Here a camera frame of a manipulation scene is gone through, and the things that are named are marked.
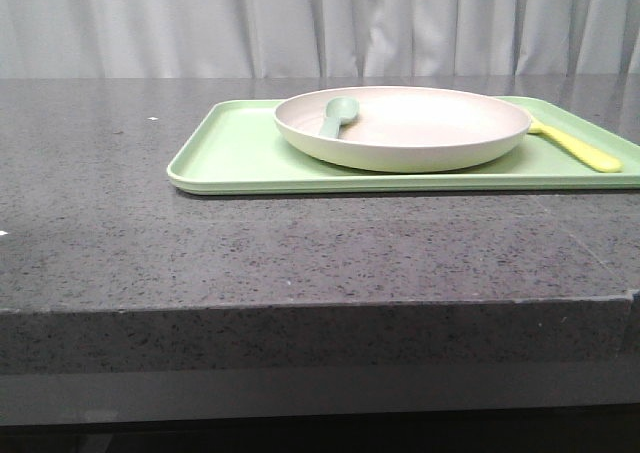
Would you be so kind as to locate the teal green plastic spoon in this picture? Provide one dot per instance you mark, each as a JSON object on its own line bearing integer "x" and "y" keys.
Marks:
{"x": 339, "y": 112}

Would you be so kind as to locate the beige round plate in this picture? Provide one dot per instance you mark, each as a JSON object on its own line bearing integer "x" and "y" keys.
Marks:
{"x": 403, "y": 129}

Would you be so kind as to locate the yellow plastic fork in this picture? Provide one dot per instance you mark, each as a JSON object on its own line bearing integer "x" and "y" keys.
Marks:
{"x": 586, "y": 153}

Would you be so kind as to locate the light green plastic tray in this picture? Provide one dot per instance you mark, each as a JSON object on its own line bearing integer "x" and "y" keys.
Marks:
{"x": 238, "y": 150}

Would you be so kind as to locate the white pleated curtain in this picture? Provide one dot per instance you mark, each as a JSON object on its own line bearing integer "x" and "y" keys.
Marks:
{"x": 316, "y": 38}

